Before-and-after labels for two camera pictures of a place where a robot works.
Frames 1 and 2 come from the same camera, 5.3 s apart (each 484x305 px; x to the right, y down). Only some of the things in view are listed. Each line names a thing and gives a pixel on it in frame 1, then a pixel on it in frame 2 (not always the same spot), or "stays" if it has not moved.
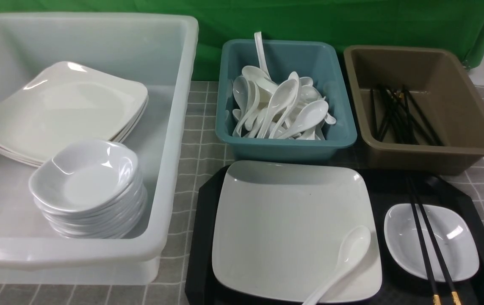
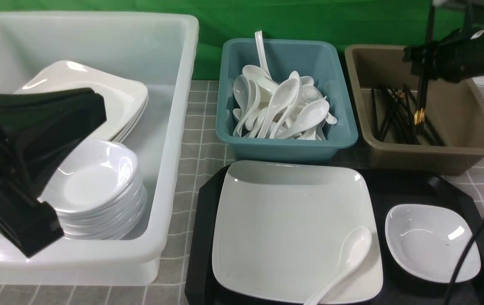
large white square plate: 279,228 stays
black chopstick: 436,297 -> 426,18
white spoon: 354,249 stays
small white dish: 456,236 stays
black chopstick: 455,295 -> 419,117
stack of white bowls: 95,190 stays
